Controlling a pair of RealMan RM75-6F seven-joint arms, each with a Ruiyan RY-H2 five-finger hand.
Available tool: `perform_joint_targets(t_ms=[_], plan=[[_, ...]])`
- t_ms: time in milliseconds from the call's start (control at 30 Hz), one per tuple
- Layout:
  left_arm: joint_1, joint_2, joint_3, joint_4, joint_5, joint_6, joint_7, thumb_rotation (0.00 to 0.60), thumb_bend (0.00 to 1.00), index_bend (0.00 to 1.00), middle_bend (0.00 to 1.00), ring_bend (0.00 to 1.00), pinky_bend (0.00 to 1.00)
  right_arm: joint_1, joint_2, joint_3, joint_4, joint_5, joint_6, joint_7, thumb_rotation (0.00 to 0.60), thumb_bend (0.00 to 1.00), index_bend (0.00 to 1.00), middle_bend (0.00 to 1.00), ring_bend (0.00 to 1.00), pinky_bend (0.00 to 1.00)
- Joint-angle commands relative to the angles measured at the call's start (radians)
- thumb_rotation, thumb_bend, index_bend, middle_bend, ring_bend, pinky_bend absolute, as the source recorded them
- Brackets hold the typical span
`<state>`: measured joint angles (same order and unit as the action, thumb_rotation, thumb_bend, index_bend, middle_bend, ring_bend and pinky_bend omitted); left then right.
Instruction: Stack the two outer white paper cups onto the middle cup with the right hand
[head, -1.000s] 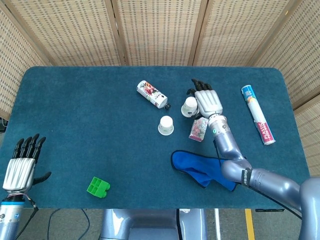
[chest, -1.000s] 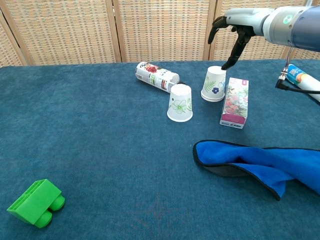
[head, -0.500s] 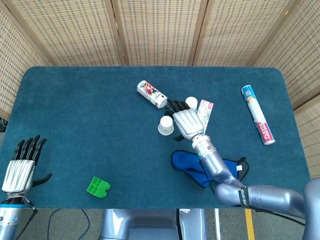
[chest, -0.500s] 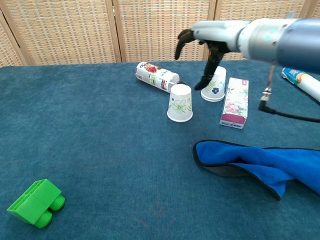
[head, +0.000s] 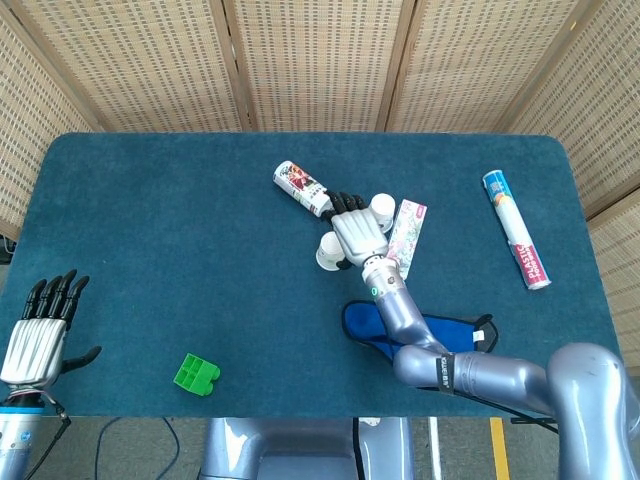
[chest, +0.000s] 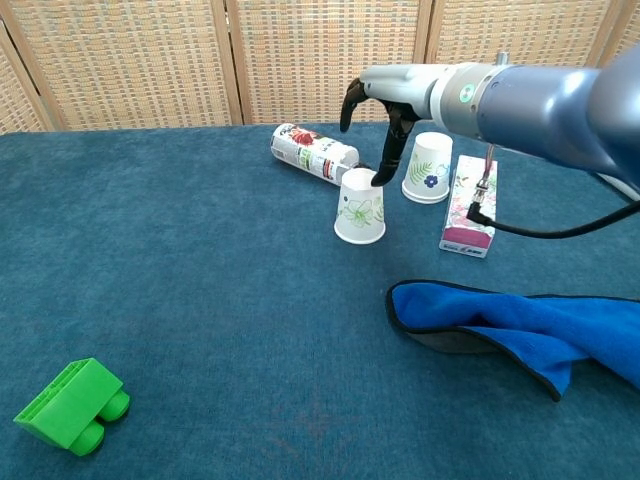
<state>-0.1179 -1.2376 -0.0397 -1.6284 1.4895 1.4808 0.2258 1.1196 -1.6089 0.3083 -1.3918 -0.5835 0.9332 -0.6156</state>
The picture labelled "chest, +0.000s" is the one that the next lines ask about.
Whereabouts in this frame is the blue microfibre cloth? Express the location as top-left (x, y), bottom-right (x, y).
top-left (384, 278), bottom-right (640, 403)

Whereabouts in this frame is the teal carpet table cover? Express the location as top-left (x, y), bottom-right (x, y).
top-left (0, 117), bottom-right (640, 480)

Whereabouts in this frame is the floral tissue box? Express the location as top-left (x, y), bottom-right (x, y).
top-left (438, 154), bottom-right (500, 260)

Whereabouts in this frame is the black cable with plug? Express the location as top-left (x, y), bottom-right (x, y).
top-left (466, 142), bottom-right (640, 239)

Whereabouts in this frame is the paper cup green flower print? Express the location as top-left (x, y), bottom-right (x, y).
top-left (333, 167), bottom-right (387, 245)

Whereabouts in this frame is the white red drink can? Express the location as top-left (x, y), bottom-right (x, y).
top-left (270, 123), bottom-right (372, 187)

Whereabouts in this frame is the green toy building block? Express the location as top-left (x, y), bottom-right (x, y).
top-left (12, 357), bottom-right (132, 457)

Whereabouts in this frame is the paper cup fern print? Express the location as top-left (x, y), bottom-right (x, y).
top-left (401, 131), bottom-right (454, 201)

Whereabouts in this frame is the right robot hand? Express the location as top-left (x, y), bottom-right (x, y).
top-left (339, 63), bottom-right (442, 187)

